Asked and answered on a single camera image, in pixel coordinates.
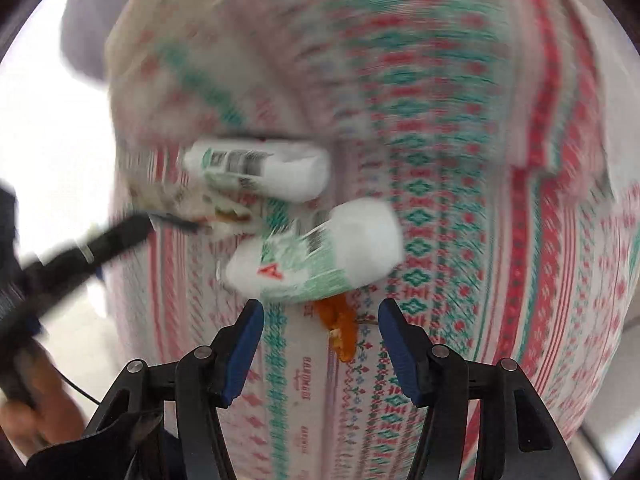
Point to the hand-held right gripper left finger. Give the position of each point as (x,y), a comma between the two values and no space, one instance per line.
(245,350)

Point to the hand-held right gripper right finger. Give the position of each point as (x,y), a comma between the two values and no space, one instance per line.
(400,355)

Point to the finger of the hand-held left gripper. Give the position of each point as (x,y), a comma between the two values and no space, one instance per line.
(110,242)

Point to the orange peel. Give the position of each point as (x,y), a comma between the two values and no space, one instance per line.
(342,330)

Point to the printed wrapper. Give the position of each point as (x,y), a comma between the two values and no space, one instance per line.
(210,208)

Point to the white bottle with green label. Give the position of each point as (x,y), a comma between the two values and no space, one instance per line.
(290,170)
(360,240)

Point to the person's left hand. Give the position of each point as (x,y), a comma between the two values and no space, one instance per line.
(45,420)

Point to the patterned striped tablecloth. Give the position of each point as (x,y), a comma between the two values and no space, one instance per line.
(440,160)

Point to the bed with purple cover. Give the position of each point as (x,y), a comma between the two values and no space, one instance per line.
(90,25)

